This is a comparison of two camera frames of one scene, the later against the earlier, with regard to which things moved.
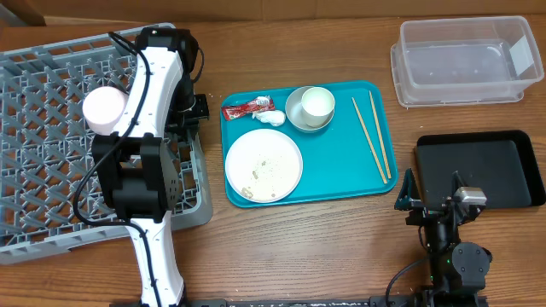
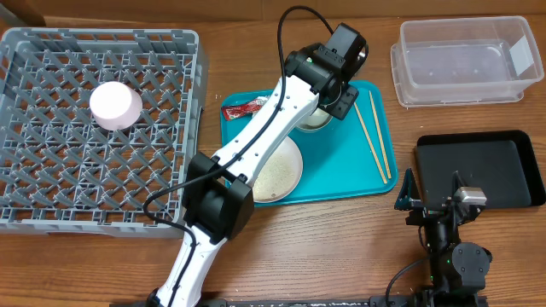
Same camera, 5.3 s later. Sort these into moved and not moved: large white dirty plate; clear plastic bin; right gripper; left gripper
Moved: left gripper
Not moved: clear plastic bin; large white dirty plate; right gripper
